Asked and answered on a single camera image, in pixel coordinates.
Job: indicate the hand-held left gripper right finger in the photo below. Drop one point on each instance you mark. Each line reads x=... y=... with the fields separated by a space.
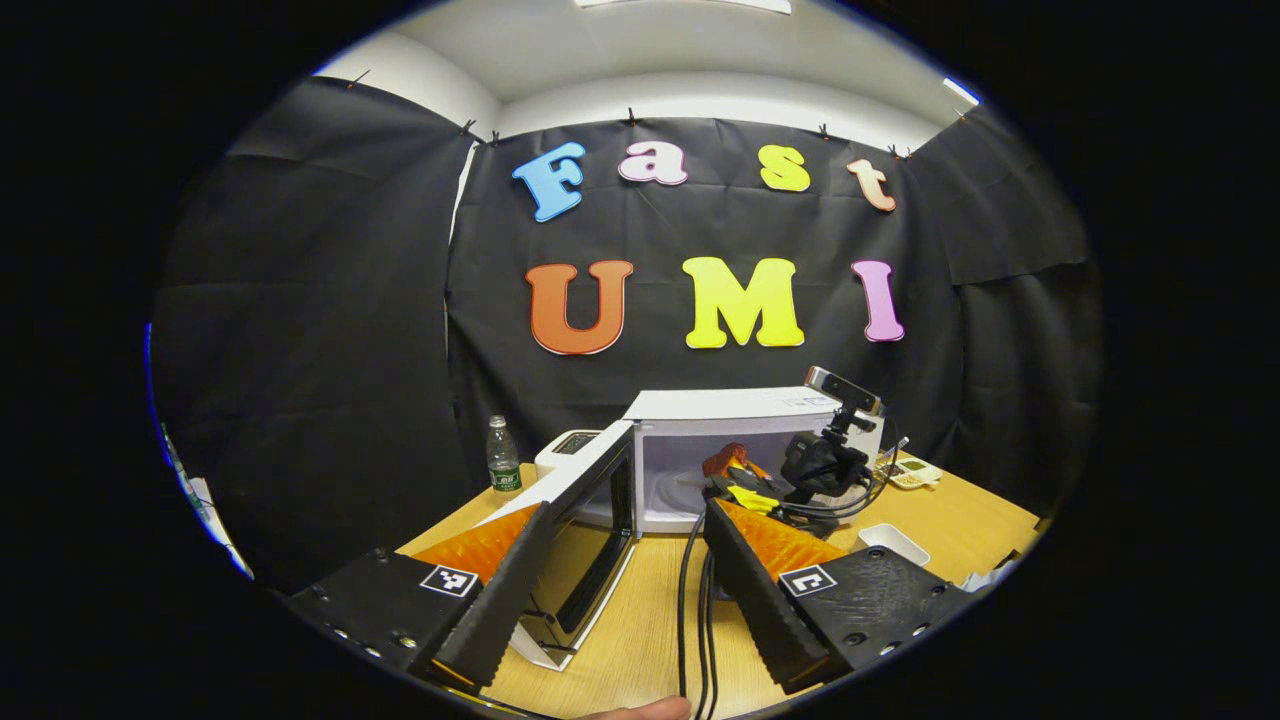
x=760 y=600

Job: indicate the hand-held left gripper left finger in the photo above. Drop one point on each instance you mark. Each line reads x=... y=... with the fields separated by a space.
x=505 y=600

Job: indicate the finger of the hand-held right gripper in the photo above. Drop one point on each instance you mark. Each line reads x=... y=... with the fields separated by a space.
x=735 y=468

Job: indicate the white microwave oven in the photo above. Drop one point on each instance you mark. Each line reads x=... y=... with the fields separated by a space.
x=720 y=405

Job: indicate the white divided dish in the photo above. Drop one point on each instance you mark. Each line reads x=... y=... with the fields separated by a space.
x=912 y=472

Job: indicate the white rectangular tray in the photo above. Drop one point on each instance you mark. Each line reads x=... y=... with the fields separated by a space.
x=893 y=543

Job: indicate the clear plastic water bottle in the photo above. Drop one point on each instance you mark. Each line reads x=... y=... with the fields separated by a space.
x=503 y=460

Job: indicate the white toaster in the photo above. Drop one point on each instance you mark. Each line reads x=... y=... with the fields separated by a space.
x=560 y=455

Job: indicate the white crumpled paper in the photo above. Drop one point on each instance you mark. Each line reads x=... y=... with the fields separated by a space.
x=988 y=577

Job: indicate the black backdrop cloth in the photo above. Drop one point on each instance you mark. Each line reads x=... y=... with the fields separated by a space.
x=300 y=350

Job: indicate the small ceiling light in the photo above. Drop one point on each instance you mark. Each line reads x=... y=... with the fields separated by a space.
x=962 y=91

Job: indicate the long ceiling light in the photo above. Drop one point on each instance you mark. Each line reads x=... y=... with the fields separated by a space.
x=690 y=4

